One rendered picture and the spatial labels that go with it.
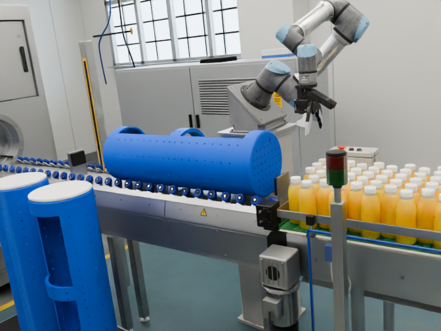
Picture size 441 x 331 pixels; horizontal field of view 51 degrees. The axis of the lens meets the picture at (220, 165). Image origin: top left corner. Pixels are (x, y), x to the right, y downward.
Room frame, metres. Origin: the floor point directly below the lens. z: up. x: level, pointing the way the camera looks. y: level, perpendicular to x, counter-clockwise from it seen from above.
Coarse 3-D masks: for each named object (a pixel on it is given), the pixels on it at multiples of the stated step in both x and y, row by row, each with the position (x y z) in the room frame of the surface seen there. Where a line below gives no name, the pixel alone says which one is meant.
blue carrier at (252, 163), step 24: (120, 144) 2.23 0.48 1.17; (144, 144) 2.14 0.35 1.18; (168, 144) 2.06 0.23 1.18; (192, 144) 1.98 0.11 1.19; (216, 144) 1.91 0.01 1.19; (240, 144) 1.84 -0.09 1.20; (264, 144) 1.88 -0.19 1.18; (120, 168) 2.22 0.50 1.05; (144, 168) 2.12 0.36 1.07; (168, 168) 2.03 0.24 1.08; (192, 168) 1.94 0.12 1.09; (216, 168) 1.87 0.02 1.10; (240, 168) 1.80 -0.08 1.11; (264, 168) 1.87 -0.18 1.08; (240, 192) 1.86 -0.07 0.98; (264, 192) 1.85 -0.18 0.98
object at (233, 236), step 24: (48, 168) 2.93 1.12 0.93; (96, 192) 2.37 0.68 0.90; (168, 192) 2.15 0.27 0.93; (192, 192) 2.11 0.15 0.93; (120, 216) 2.27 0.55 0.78; (144, 216) 2.15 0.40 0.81; (168, 216) 2.05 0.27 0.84; (192, 216) 1.97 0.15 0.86; (216, 216) 1.90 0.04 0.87; (240, 216) 1.83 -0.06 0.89; (144, 240) 2.26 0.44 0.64; (168, 240) 2.14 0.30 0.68; (192, 240) 2.03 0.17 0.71; (216, 240) 1.93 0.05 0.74; (240, 240) 1.84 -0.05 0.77; (264, 240) 1.76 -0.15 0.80; (240, 264) 1.91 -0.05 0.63
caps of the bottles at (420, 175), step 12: (372, 168) 1.71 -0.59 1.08; (396, 168) 1.70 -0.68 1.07; (408, 168) 1.69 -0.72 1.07; (420, 168) 1.65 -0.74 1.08; (360, 180) 1.59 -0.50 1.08; (384, 180) 1.58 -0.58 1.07; (396, 180) 1.54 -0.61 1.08; (420, 180) 1.51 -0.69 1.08; (432, 180) 1.52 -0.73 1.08; (372, 192) 1.47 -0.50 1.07; (408, 192) 1.40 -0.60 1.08; (432, 192) 1.40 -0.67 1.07
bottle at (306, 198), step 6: (300, 192) 1.62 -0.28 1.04; (306, 192) 1.60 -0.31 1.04; (312, 192) 1.61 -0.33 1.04; (300, 198) 1.61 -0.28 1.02; (306, 198) 1.60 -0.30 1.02; (312, 198) 1.60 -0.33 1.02; (300, 204) 1.61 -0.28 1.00; (306, 204) 1.60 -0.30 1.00; (312, 204) 1.60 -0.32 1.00; (300, 210) 1.62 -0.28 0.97; (306, 210) 1.60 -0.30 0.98; (312, 210) 1.60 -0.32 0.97; (300, 222) 1.62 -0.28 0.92; (306, 228) 1.60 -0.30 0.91; (312, 228) 1.60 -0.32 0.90
